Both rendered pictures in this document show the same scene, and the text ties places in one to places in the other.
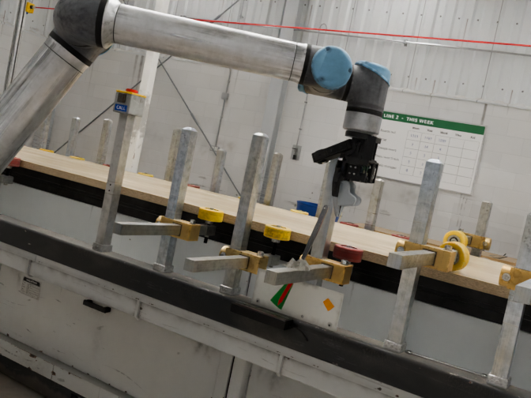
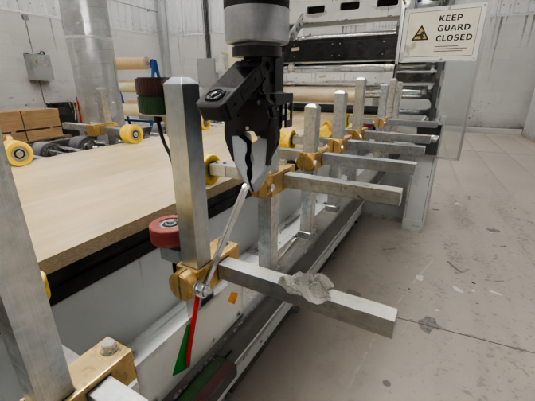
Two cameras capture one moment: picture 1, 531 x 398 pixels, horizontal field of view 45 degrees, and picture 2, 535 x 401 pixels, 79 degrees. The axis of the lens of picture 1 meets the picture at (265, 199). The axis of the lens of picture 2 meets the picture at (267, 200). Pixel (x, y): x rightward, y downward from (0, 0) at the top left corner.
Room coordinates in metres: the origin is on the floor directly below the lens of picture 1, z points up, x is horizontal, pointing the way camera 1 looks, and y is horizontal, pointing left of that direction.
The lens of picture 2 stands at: (1.56, 0.31, 1.16)
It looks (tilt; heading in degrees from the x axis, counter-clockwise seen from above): 21 degrees down; 269
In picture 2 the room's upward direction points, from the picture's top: straight up
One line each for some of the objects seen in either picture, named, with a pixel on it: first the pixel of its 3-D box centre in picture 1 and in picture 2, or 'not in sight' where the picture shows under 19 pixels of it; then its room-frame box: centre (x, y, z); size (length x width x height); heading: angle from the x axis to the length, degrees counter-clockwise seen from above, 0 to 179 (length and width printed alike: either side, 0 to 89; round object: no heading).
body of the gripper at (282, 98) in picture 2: (357, 158); (259, 91); (1.56, -0.20, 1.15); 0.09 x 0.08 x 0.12; 60
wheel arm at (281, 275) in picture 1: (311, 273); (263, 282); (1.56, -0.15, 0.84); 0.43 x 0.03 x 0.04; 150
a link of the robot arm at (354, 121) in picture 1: (362, 125); (255, 30); (1.57, -0.20, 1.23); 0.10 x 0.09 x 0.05; 150
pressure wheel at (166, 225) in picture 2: (344, 265); (173, 247); (1.73, -0.25, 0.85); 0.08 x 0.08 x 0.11
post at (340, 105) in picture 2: not in sight; (336, 161); (1.30, -0.82, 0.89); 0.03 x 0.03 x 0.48; 60
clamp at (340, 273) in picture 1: (325, 268); (205, 267); (1.66, -0.19, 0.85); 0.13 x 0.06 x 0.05; 60
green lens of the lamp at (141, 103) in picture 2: not in sight; (158, 103); (1.71, -0.19, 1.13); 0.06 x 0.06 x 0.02
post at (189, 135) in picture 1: (175, 204); not in sight; (1.92, 0.26, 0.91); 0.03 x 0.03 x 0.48; 60
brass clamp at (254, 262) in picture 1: (242, 259); (74, 395); (1.78, 0.03, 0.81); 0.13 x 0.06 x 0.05; 60
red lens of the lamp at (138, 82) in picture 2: not in sight; (157, 86); (1.71, -0.19, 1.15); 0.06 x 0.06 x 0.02
